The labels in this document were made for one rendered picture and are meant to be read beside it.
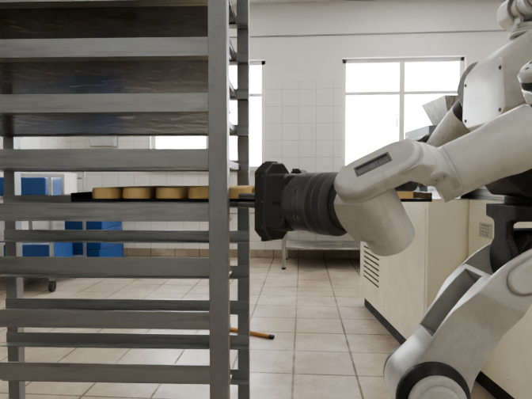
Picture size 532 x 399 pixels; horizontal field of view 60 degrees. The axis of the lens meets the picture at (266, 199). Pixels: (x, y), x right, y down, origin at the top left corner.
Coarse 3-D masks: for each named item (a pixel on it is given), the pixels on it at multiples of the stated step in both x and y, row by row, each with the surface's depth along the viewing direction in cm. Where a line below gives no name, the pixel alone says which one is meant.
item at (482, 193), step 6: (468, 192) 216; (474, 192) 210; (480, 192) 205; (486, 192) 199; (468, 198) 216; (474, 198) 210; (480, 198) 205; (486, 198) 199; (492, 198) 194; (498, 198) 190
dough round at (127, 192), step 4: (124, 188) 80; (128, 188) 79; (132, 188) 79; (136, 188) 79; (140, 188) 79; (144, 188) 80; (148, 188) 81; (124, 192) 80; (128, 192) 79; (132, 192) 79; (136, 192) 79; (140, 192) 79; (144, 192) 80; (148, 192) 80; (124, 196) 80; (128, 196) 79; (132, 196) 79; (136, 196) 79; (140, 196) 79; (144, 196) 80; (148, 196) 80
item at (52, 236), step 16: (16, 240) 120; (32, 240) 120; (48, 240) 120; (64, 240) 120; (80, 240) 119; (96, 240) 119; (112, 240) 119; (128, 240) 119; (144, 240) 119; (160, 240) 119; (176, 240) 118; (192, 240) 118; (208, 240) 118; (240, 240) 118
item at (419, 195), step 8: (72, 192) 78; (80, 192) 81; (88, 192) 84; (416, 192) 83; (424, 192) 79; (72, 200) 78; (80, 200) 77; (88, 200) 77; (96, 200) 77; (104, 200) 77; (112, 200) 77; (120, 200) 77; (128, 200) 77; (136, 200) 77; (144, 200) 77; (152, 200) 77; (160, 200) 77; (168, 200) 77; (176, 200) 77; (184, 200) 77; (192, 200) 77; (200, 200) 77; (208, 200) 77; (232, 200) 76; (240, 200) 76; (248, 200) 76; (408, 200) 75; (416, 200) 75; (424, 200) 75
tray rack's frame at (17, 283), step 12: (12, 144) 119; (12, 180) 120; (12, 192) 120; (12, 228) 120; (12, 252) 120; (12, 288) 121; (12, 348) 122; (24, 348) 124; (12, 360) 122; (24, 360) 124; (12, 384) 122; (24, 384) 124; (12, 396) 122; (24, 396) 124
